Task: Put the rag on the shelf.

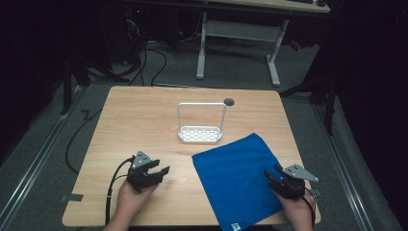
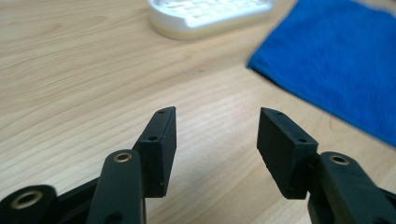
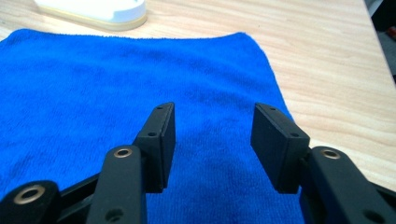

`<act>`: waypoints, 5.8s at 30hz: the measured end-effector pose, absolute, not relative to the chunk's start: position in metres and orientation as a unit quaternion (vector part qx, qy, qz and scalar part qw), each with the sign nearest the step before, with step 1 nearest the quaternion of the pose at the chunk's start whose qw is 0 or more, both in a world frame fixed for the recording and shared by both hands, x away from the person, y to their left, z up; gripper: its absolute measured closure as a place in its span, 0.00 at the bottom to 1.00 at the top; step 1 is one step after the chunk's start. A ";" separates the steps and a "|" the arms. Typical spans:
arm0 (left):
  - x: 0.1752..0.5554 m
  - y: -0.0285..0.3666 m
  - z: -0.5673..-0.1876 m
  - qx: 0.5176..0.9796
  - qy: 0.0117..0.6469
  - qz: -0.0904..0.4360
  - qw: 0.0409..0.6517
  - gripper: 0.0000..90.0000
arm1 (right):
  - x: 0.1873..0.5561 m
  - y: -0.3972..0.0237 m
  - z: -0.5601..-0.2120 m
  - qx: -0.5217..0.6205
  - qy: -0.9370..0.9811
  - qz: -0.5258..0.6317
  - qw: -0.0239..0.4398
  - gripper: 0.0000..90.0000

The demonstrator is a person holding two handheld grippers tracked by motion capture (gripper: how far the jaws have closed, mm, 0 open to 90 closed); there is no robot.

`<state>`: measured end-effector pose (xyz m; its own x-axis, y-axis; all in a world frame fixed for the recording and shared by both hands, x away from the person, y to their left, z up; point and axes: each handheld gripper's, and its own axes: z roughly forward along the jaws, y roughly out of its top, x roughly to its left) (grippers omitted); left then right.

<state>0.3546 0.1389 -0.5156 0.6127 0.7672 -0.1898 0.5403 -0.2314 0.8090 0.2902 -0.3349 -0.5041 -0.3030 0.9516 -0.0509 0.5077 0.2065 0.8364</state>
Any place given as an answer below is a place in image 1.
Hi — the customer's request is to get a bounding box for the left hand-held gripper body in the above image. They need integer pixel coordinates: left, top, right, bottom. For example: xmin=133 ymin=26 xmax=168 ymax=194
xmin=126 ymin=150 xmax=162 ymax=193

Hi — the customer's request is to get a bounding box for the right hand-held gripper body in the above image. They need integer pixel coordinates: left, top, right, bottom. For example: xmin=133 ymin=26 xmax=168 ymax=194
xmin=268 ymin=164 xmax=319 ymax=200

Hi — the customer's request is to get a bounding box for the blue towel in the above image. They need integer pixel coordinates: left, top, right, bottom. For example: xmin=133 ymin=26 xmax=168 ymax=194
xmin=191 ymin=132 xmax=285 ymax=231

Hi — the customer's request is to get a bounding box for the person's right hand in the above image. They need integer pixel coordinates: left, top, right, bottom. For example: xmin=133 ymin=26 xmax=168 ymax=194
xmin=277 ymin=192 xmax=315 ymax=226

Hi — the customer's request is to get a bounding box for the person's left hand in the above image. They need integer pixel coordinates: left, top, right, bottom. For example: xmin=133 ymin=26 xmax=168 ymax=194
xmin=115 ymin=181 xmax=160 ymax=222

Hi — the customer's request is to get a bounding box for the black metal stand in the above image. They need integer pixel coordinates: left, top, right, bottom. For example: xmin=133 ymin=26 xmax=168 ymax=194
xmin=279 ymin=71 xmax=339 ymax=137
xmin=60 ymin=54 xmax=131 ymax=116

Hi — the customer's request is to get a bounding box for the dark computer tower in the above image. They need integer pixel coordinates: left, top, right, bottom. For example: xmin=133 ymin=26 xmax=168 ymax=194
xmin=118 ymin=5 xmax=146 ymax=65

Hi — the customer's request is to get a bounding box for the white-framed wooden desk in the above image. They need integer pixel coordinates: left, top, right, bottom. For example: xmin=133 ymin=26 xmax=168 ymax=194
xmin=195 ymin=0 xmax=331 ymax=88

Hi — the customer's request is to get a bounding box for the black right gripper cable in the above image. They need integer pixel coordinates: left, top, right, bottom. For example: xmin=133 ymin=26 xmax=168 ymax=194
xmin=300 ymin=187 xmax=318 ymax=227

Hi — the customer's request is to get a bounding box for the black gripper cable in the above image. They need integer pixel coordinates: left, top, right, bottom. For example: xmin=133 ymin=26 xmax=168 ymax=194
xmin=104 ymin=156 xmax=136 ymax=227
xmin=300 ymin=187 xmax=318 ymax=227

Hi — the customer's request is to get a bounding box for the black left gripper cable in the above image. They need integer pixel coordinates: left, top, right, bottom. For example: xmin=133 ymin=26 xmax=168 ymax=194
xmin=104 ymin=156 xmax=136 ymax=227

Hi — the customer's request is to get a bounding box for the metal floor rail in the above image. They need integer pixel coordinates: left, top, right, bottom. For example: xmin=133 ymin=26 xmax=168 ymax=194
xmin=311 ymin=103 xmax=376 ymax=231
xmin=0 ymin=86 xmax=89 ymax=224

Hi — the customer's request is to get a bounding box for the white rack with handle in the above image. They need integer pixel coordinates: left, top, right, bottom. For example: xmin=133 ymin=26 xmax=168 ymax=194
xmin=177 ymin=102 xmax=228 ymax=144

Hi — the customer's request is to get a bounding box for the black floor cable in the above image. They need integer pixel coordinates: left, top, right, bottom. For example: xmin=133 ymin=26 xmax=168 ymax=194
xmin=64 ymin=109 xmax=104 ymax=175

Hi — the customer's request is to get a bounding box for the bundle of black cables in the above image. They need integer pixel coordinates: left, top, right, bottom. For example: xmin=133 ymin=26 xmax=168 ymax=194
xmin=126 ymin=18 xmax=168 ymax=88

